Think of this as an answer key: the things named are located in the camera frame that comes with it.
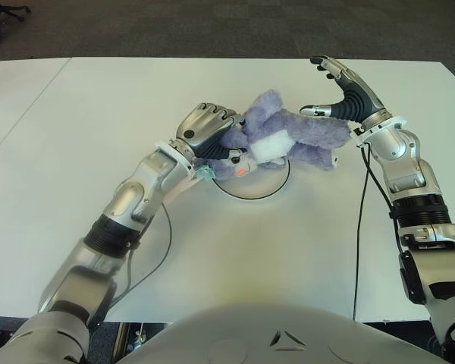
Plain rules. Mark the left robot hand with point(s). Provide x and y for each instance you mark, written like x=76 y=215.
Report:
x=204 y=129

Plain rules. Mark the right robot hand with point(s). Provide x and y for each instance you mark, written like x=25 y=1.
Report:
x=354 y=102

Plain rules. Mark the purple plush bunny doll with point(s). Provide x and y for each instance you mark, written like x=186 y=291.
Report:
x=288 y=132

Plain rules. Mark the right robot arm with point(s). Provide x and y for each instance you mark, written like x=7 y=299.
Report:
x=421 y=212

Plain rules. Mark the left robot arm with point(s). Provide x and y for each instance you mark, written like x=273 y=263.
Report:
x=110 y=242

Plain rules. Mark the white plate black rim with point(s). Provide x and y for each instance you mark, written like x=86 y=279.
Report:
x=261 y=186

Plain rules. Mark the grey robot torso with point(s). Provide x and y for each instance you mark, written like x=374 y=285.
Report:
x=231 y=333

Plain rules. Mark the black office chair base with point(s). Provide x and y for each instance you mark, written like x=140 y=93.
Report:
x=17 y=8

